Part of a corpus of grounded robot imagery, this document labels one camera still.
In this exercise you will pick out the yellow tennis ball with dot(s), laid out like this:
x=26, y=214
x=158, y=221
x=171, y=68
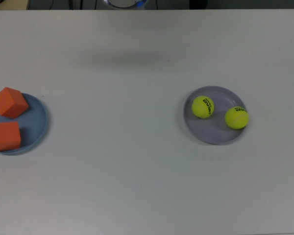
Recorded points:
x=236, y=118
x=202, y=107

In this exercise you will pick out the orange cube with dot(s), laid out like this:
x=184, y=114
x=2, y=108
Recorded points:
x=7, y=136
x=10, y=102

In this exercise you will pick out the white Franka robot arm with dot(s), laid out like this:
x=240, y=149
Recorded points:
x=123, y=3

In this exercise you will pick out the purple plate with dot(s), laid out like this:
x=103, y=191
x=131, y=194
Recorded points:
x=208, y=129

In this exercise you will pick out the blue plate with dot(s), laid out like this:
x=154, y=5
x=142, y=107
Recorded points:
x=34, y=122

